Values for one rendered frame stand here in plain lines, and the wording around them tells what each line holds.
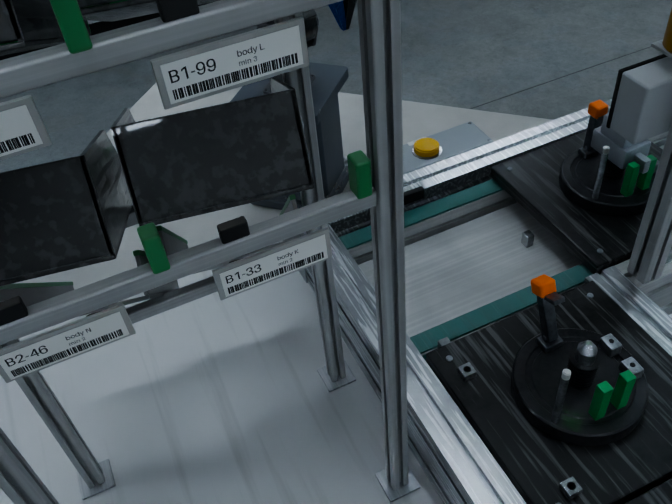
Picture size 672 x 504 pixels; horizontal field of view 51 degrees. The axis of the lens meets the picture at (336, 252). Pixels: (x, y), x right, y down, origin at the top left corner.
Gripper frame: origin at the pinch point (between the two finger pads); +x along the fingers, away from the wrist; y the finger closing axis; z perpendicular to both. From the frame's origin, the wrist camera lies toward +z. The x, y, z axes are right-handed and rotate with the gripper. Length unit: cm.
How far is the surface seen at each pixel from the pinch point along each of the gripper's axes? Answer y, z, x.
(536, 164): 24.9, 9.2, 28.3
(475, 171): 17.3, 4.6, 29.4
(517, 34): 159, -175, 116
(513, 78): 136, -145, 118
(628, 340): 14, 41, 30
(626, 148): 29.4, 21.2, 20.4
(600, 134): 28.8, 16.9, 20.4
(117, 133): -31.5, 33.5, -10.4
